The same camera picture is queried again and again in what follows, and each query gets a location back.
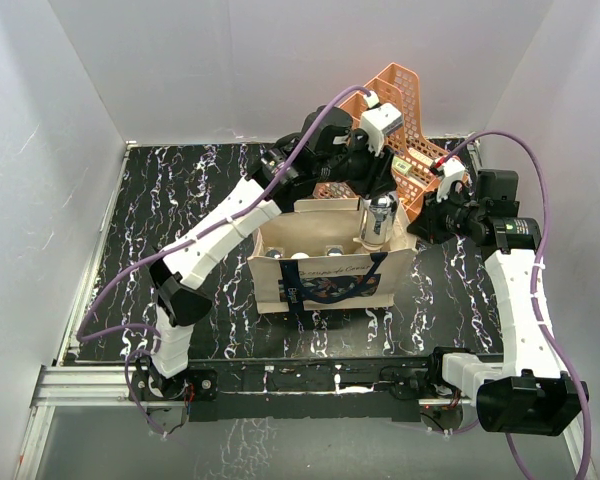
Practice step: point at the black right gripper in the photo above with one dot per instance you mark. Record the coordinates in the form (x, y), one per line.
(427, 226)

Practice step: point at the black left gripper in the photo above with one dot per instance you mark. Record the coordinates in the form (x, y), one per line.
(378, 177)

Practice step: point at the large clear square bottle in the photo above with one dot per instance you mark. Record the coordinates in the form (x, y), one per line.
(334, 250)

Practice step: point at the cream canvas tote bag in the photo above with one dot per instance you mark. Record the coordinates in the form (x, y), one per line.
(356, 280)

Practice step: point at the small clear square bottle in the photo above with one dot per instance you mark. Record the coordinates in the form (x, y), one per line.
(274, 252)

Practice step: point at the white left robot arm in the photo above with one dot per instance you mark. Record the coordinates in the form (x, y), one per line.
(331, 147)

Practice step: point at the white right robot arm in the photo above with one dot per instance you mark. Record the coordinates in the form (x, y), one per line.
(532, 392)

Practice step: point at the peach plastic file organizer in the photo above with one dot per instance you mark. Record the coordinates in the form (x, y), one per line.
(414, 153)

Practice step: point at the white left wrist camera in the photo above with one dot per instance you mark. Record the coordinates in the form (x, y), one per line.
(379, 123)

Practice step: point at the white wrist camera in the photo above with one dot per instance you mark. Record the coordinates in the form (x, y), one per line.
(379, 123)
(449, 172)

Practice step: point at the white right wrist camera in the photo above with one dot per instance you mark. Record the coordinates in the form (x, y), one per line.
(449, 172)

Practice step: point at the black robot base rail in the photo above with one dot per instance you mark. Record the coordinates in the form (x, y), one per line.
(393, 388)

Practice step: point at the aluminium table frame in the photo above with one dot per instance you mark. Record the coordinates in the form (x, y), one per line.
(89, 428)

